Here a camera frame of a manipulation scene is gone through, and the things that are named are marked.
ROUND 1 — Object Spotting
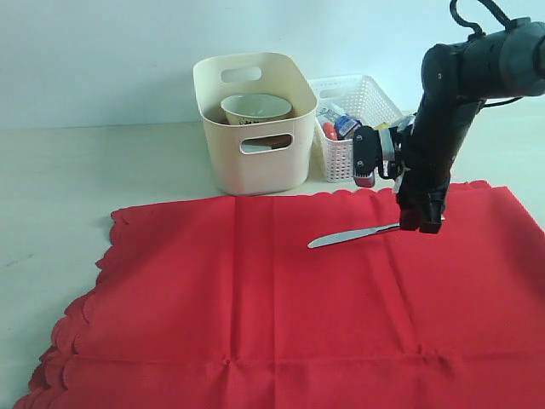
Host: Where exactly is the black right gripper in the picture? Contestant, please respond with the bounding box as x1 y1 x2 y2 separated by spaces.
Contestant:
396 94 484 234

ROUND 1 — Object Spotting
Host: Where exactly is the silver table knife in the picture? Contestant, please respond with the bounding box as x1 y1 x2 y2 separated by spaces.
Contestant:
307 222 400 249

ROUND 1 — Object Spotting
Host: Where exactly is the red sausage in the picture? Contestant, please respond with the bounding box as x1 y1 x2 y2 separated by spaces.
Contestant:
322 122 338 141

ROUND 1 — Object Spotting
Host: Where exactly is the stainless steel cup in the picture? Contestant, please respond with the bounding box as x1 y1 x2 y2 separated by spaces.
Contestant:
240 143 273 154

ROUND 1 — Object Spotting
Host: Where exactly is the pale green ceramic bowl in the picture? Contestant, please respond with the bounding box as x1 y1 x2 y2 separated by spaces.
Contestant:
221 93 292 125

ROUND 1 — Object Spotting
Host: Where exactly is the red scalloped cloth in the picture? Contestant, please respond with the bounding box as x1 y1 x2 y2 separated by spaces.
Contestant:
17 181 544 408

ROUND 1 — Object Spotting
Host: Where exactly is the brown wooden plate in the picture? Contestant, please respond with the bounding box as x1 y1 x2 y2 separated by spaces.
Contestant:
253 134 293 150

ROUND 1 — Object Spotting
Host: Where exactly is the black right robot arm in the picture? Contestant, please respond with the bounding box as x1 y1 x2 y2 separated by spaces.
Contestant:
396 1 544 233

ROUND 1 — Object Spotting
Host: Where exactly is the white perforated plastic basket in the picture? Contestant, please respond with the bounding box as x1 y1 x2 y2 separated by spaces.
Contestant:
309 74 403 182

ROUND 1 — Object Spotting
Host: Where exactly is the cream plastic storage bin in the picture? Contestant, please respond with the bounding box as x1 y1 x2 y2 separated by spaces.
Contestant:
193 52 318 195

